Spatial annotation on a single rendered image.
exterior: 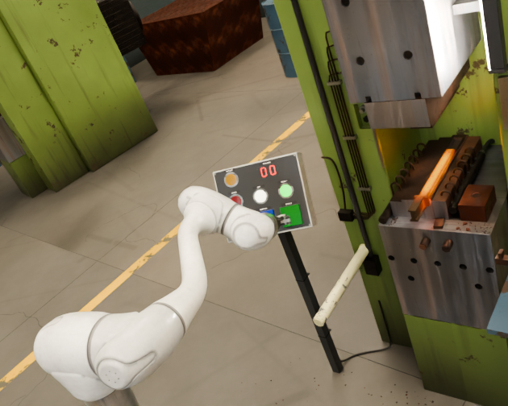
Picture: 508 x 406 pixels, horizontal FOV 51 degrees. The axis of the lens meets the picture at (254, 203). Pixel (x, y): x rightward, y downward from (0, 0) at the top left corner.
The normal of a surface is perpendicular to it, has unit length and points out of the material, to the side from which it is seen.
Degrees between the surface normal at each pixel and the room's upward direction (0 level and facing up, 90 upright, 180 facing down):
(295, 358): 0
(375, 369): 0
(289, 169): 60
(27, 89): 90
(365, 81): 90
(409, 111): 90
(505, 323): 0
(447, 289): 90
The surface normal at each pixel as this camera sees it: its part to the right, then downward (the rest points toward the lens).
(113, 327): -0.16, -0.88
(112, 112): 0.64, 0.18
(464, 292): -0.53, 0.59
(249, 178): -0.30, 0.07
